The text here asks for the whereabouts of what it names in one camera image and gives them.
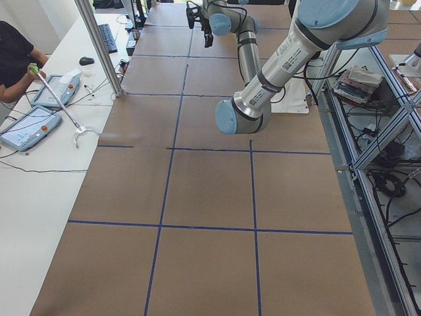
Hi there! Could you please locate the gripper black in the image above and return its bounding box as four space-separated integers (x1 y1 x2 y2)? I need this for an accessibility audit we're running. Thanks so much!
201 24 213 48

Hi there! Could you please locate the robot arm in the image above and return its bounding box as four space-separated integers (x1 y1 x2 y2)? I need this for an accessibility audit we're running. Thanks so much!
215 1 389 134
200 1 261 85

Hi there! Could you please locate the black keyboard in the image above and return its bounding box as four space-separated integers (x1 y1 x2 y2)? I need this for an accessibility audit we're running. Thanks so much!
97 24 118 53

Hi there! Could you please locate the black computer mouse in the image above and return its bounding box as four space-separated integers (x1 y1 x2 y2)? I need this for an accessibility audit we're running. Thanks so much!
79 57 95 66

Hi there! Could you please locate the far teach pendant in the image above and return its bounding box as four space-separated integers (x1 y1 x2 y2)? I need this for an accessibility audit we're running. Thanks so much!
30 74 80 110

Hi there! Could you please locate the teach pendant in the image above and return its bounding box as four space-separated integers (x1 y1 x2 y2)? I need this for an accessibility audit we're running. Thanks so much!
30 74 80 110
1 105 62 151

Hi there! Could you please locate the stack of books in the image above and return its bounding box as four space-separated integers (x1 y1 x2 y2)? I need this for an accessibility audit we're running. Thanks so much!
333 65 383 104

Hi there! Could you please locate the person in black shirt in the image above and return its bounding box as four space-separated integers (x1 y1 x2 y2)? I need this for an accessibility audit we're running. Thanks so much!
1 20 49 103

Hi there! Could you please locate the near teach pendant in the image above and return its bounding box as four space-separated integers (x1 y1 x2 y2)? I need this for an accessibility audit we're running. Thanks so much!
1 105 62 151

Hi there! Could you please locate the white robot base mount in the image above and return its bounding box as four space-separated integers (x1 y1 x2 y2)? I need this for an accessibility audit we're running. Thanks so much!
270 78 309 115

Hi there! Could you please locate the aluminium frame post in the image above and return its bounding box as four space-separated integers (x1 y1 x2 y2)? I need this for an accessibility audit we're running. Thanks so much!
74 0 123 97

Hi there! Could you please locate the green handled reacher grabber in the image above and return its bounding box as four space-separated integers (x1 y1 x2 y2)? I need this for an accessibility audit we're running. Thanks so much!
29 64 101 149

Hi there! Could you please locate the aluminium side frame rack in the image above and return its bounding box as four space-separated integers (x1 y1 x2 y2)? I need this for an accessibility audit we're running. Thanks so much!
309 47 420 315

